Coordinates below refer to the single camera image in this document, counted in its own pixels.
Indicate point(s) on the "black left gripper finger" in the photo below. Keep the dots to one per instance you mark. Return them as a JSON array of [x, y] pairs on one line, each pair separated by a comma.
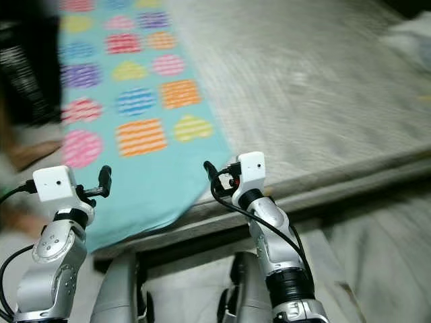
[[105, 177]]

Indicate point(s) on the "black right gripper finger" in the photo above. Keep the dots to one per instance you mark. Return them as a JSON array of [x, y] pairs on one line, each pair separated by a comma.
[[211, 171]]

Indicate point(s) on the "white pillow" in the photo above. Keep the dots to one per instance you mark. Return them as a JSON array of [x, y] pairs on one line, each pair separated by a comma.
[[411, 40]]

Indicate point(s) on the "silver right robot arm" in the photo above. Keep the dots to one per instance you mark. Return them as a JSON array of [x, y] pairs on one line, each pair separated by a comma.
[[276, 249]]

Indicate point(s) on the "teal patterned blanket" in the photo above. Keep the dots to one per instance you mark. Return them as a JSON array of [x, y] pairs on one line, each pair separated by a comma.
[[128, 101]]

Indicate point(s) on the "robot left leg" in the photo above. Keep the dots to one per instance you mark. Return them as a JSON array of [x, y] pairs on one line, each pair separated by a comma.
[[118, 293]]

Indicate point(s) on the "robot leg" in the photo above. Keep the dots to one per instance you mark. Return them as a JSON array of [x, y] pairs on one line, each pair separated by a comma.
[[246, 289], [118, 293]]

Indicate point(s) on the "robot right leg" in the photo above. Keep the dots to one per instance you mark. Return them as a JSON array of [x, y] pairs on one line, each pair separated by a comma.
[[246, 289]]

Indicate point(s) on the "grey patterned mattress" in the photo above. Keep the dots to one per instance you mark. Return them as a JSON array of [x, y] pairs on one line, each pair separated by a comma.
[[310, 87]]

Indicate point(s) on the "black patterned bag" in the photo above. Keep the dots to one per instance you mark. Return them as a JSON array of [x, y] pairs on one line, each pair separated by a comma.
[[27, 60]]

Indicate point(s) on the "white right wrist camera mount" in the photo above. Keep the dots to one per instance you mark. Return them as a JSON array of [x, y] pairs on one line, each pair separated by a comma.
[[250, 169]]

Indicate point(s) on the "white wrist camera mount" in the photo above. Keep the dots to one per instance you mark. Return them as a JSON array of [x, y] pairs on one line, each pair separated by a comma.
[[250, 169], [59, 187]]

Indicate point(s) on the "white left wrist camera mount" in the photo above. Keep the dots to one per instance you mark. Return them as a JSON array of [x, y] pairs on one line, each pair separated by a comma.
[[59, 187]]

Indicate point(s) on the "black bed frame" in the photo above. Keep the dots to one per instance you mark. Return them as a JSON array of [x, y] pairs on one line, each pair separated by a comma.
[[242, 229]]

